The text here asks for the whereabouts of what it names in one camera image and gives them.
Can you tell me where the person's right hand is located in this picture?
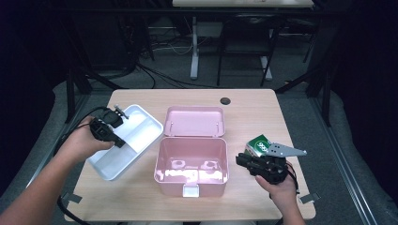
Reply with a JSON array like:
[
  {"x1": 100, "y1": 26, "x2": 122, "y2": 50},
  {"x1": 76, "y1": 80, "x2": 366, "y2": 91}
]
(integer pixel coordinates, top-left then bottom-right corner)
[{"x1": 254, "y1": 161, "x2": 300, "y2": 206}]

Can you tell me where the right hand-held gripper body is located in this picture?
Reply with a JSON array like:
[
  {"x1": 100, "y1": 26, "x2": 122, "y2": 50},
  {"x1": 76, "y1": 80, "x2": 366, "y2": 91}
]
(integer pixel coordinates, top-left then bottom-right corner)
[{"x1": 250, "y1": 142, "x2": 308, "y2": 185}]

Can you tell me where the metal table bracket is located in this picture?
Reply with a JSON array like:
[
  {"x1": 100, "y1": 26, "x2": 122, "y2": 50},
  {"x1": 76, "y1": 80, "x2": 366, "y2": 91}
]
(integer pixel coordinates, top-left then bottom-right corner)
[
  {"x1": 298, "y1": 192, "x2": 322, "y2": 204},
  {"x1": 60, "y1": 191, "x2": 84, "y2": 204}
]

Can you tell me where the green and white carton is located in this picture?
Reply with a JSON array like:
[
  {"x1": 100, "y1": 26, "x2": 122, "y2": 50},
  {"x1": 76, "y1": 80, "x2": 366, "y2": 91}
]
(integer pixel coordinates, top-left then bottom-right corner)
[{"x1": 244, "y1": 134, "x2": 272, "y2": 158}]

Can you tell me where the left hand-held gripper cable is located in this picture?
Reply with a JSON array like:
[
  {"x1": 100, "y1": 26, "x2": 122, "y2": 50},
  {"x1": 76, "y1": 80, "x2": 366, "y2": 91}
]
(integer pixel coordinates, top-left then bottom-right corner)
[{"x1": 53, "y1": 106, "x2": 109, "y2": 225}]

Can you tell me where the bundle of floor cables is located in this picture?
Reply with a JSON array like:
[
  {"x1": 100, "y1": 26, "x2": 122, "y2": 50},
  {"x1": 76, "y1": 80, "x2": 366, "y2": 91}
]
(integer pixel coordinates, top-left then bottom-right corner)
[{"x1": 135, "y1": 60, "x2": 220, "y2": 90}]

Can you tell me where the black chair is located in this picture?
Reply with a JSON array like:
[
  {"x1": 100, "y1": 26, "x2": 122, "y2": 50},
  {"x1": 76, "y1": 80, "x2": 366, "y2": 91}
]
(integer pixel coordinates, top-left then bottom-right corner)
[{"x1": 216, "y1": 13, "x2": 285, "y2": 88}]

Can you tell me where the pink storage box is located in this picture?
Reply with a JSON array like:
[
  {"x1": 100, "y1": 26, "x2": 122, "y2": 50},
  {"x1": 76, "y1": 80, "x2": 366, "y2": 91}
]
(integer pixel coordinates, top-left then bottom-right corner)
[{"x1": 153, "y1": 106, "x2": 230, "y2": 199}]

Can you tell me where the hand-held gripper cable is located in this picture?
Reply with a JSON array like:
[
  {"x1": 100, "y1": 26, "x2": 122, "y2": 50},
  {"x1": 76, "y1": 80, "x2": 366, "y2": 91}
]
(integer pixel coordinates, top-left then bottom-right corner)
[
  {"x1": 53, "y1": 106, "x2": 109, "y2": 225},
  {"x1": 268, "y1": 162, "x2": 301, "y2": 200}
]

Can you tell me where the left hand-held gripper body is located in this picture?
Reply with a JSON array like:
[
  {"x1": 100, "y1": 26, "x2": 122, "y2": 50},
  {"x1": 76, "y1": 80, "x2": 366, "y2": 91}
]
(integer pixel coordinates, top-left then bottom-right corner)
[{"x1": 89, "y1": 104, "x2": 130, "y2": 143}]

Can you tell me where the black metal stand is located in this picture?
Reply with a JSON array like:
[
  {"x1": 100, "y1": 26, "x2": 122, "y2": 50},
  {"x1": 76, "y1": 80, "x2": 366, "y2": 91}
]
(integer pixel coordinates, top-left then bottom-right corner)
[
  {"x1": 275, "y1": 60, "x2": 333, "y2": 128},
  {"x1": 64, "y1": 67, "x2": 126, "y2": 125}
]

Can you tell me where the right hand-held gripper cable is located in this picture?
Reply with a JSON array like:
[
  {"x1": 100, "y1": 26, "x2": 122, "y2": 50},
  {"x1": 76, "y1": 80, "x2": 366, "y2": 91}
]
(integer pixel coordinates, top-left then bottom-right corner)
[{"x1": 268, "y1": 162, "x2": 301, "y2": 200}]

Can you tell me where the white desk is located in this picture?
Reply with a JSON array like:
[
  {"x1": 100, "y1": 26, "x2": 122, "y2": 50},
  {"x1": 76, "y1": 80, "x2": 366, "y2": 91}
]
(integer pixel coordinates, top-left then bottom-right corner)
[{"x1": 172, "y1": 0, "x2": 314, "y2": 81}]

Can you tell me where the white plastic tray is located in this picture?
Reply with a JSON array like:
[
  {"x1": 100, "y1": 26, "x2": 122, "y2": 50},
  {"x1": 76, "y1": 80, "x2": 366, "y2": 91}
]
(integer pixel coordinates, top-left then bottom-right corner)
[{"x1": 86, "y1": 103, "x2": 165, "y2": 182}]

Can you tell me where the person's left hand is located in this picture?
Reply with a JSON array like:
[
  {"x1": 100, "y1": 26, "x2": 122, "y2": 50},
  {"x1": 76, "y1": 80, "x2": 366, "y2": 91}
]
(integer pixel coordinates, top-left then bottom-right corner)
[{"x1": 57, "y1": 115, "x2": 115, "y2": 164}]

